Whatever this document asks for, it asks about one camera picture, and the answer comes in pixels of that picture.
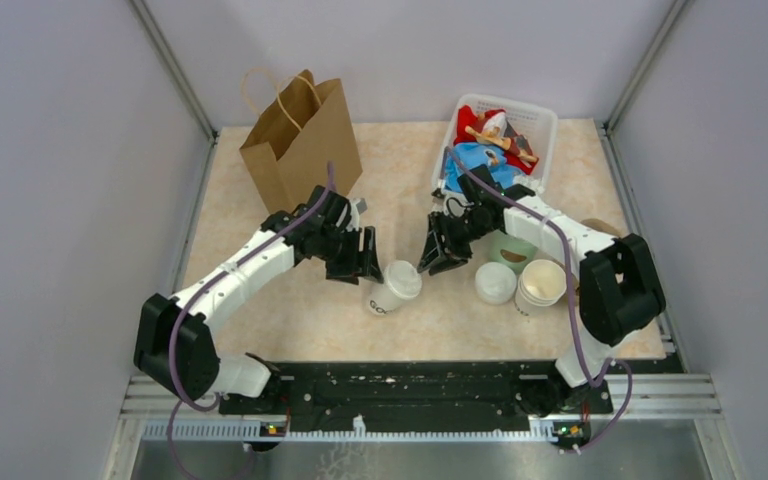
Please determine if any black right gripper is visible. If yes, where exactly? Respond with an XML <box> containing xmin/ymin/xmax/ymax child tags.
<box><xmin>417</xmin><ymin>210</ymin><xmax>495</xmax><ymax>277</ymax></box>

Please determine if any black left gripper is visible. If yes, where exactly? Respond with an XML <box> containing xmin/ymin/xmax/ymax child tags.
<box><xmin>318</xmin><ymin>224</ymin><xmax>383</xmax><ymax>284</ymax></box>

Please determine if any brown paper bag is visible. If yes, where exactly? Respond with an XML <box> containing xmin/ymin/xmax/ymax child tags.
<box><xmin>239</xmin><ymin>67</ymin><xmax>363</xmax><ymax>213</ymax></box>

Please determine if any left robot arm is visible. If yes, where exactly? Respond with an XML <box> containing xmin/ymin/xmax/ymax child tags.
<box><xmin>133</xmin><ymin>186</ymin><xmax>383</xmax><ymax>414</ymax></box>

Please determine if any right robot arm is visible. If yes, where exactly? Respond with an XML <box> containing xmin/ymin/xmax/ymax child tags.
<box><xmin>417</xmin><ymin>166</ymin><xmax>667</xmax><ymax>412</ymax></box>

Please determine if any stack of white lids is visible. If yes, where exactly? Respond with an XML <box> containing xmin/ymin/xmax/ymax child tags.
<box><xmin>474</xmin><ymin>262</ymin><xmax>518</xmax><ymax>305</ymax></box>

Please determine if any green straw holder cup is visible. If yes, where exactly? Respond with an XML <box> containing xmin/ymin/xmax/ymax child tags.
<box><xmin>488</xmin><ymin>232</ymin><xmax>538</xmax><ymax>276</ymax></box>

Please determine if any blue snack packet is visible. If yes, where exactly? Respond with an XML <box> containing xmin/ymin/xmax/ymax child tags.
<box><xmin>443</xmin><ymin>142</ymin><xmax>524</xmax><ymax>193</ymax></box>

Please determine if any stack of paper cups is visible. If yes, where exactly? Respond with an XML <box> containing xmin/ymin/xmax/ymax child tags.
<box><xmin>514</xmin><ymin>259</ymin><xmax>567</xmax><ymax>316</ymax></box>

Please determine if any red snack packet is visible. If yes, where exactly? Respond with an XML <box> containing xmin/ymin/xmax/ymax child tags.
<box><xmin>453</xmin><ymin>105</ymin><xmax>540</xmax><ymax>175</ymax></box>

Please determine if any brown cardboard cup carrier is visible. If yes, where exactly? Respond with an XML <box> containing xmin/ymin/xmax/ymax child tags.
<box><xmin>580</xmin><ymin>218</ymin><xmax>624</xmax><ymax>244</ymax></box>

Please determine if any white plastic basket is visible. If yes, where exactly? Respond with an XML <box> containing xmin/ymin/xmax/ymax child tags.
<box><xmin>431</xmin><ymin>94</ymin><xmax>558</xmax><ymax>198</ymax></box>

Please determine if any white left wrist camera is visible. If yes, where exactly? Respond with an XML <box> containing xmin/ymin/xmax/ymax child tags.
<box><xmin>350</xmin><ymin>197</ymin><xmax>368</xmax><ymax>221</ymax></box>

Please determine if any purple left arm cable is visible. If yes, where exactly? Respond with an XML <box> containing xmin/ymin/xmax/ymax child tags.
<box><xmin>165</xmin><ymin>162</ymin><xmax>338</xmax><ymax>480</ymax></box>

